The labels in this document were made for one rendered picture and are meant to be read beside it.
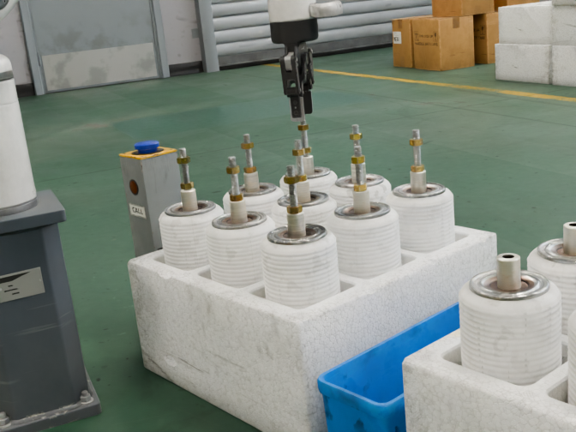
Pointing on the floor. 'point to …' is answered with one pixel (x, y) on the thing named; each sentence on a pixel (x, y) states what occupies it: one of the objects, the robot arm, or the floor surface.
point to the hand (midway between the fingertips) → (302, 109)
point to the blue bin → (379, 379)
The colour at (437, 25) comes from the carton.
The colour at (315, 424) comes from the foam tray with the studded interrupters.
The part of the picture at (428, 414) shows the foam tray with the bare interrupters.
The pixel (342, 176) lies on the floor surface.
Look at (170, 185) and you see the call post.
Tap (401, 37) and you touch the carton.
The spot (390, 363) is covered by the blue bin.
